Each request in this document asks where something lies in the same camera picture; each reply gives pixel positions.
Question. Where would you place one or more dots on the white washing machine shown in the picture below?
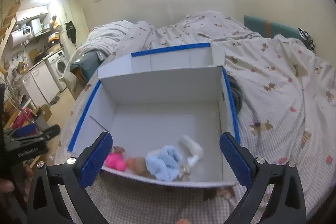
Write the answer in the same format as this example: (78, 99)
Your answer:
(56, 64)

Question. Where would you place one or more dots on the cardboard boxes on floor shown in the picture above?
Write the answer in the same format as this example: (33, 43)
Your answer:
(41, 115)

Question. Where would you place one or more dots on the white kitchen cabinet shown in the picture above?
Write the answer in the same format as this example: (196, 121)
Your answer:
(40, 85)

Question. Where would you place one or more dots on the person's left hand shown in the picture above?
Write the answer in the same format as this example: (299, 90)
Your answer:
(8, 187)

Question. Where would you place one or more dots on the teal pillow orange stripe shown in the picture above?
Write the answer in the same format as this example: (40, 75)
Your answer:
(268, 29)

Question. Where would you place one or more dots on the brown plush toy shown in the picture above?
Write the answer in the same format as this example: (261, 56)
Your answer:
(137, 165)

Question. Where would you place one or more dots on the cream white cloth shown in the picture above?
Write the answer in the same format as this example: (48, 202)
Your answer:
(184, 172)

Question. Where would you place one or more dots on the light blue fluffy towel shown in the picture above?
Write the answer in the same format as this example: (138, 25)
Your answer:
(164, 163)

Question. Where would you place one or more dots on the dark clothing on bed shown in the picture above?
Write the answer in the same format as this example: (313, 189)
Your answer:
(236, 93)

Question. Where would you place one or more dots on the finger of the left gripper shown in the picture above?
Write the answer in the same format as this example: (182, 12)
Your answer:
(46, 134)

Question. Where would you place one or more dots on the pink plush toy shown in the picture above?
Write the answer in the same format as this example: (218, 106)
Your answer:
(115, 161)

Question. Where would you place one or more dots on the black hanging bag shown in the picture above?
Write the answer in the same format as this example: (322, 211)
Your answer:
(71, 31)

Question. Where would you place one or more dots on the teal pillow under quilt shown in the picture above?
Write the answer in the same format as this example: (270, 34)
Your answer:
(85, 66)

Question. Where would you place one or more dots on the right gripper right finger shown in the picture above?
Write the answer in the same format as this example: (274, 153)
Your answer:
(286, 203)

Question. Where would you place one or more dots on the white box blue edges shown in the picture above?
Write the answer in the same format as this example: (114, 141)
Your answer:
(153, 98)

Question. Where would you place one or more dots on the patterned bed quilt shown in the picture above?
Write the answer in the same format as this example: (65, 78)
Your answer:
(288, 114)

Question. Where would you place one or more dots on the white water heater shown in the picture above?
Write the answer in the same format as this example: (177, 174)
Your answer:
(18, 37)

